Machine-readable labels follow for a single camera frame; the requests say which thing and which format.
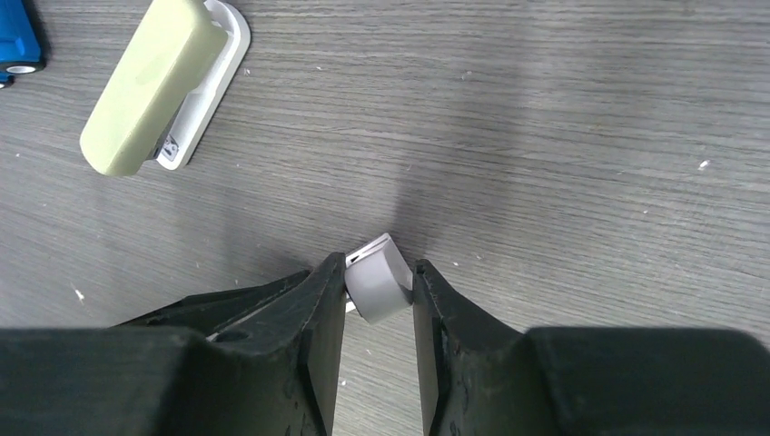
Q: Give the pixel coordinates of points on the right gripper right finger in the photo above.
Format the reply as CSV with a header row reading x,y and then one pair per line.
x,y
479,376

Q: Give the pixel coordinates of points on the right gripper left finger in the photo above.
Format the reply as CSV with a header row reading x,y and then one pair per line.
x,y
263,360

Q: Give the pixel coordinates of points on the white staple remover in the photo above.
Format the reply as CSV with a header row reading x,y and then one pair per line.
x,y
378,280

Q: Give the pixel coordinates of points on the beige white stapler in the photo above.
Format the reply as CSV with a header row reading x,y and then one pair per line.
x,y
167,86

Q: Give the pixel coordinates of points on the blue toy car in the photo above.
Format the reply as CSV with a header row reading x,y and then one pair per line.
x,y
22,51

